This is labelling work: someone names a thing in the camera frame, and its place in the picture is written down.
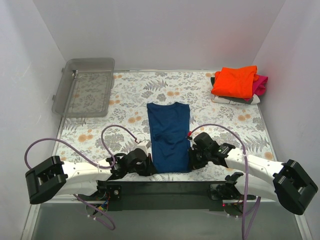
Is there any blue Mickey print t-shirt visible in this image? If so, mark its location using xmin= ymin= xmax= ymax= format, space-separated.
xmin=146 ymin=102 xmax=191 ymax=173

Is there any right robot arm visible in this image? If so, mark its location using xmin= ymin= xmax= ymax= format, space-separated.
xmin=187 ymin=132 xmax=319 ymax=215

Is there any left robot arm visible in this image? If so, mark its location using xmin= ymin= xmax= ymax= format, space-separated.
xmin=25 ymin=148 xmax=158 ymax=205

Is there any floral patterned table mat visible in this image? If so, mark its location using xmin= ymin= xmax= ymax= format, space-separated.
xmin=55 ymin=71 xmax=275 ymax=163

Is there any orange folded t-shirt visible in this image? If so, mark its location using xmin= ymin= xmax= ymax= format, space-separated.
xmin=211 ymin=65 xmax=259 ymax=99

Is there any pink folded t-shirt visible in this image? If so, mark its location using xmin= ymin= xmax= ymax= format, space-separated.
xmin=252 ymin=74 xmax=269 ymax=96

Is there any clear plastic bin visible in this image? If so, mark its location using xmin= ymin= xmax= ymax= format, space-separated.
xmin=52 ymin=57 xmax=115 ymax=118

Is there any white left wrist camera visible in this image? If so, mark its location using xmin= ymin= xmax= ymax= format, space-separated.
xmin=136 ymin=140 xmax=151 ymax=155

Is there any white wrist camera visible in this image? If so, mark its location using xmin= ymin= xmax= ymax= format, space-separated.
xmin=186 ymin=131 xmax=194 ymax=146
xmin=136 ymin=140 xmax=151 ymax=155

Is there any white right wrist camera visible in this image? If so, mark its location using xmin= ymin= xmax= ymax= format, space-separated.
xmin=186 ymin=131 xmax=194 ymax=146

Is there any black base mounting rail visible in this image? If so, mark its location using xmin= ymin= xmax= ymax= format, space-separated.
xmin=74 ymin=180 xmax=251 ymax=212

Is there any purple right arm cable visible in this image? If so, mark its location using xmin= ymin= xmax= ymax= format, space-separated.
xmin=189 ymin=123 xmax=261 ymax=240

